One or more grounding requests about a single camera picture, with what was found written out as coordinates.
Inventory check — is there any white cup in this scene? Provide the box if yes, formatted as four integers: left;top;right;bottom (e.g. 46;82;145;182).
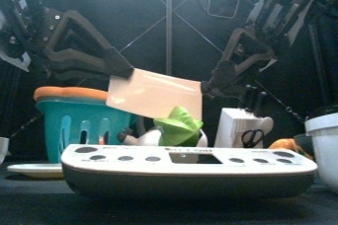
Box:
0;136;10;165

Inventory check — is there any white round pot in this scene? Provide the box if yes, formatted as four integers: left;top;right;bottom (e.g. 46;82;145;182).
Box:
303;112;338;194

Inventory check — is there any yellow orange toy fruit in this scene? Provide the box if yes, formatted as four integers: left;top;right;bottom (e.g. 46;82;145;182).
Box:
268;137;310;160

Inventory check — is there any teal slotted plastic basket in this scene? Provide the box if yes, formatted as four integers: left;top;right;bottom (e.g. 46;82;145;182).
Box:
34;98;139;165

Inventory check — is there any green toy starfruit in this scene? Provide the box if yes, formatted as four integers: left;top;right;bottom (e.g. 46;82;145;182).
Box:
152;106;204;148

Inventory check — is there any orange flat toy piece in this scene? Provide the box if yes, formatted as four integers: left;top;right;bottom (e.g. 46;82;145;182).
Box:
33;86;109;102

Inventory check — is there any grey frame pole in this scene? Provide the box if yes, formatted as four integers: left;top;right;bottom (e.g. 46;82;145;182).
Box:
165;0;172;76

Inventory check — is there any white flat plate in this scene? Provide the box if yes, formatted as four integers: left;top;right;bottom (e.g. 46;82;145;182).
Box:
5;162;65;180

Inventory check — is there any black handled block knife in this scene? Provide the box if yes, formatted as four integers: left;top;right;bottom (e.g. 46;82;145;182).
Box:
254;91;270;118
243;85;258;113

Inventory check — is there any white toy knife block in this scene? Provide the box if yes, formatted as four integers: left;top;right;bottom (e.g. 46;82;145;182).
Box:
212;107;275;149

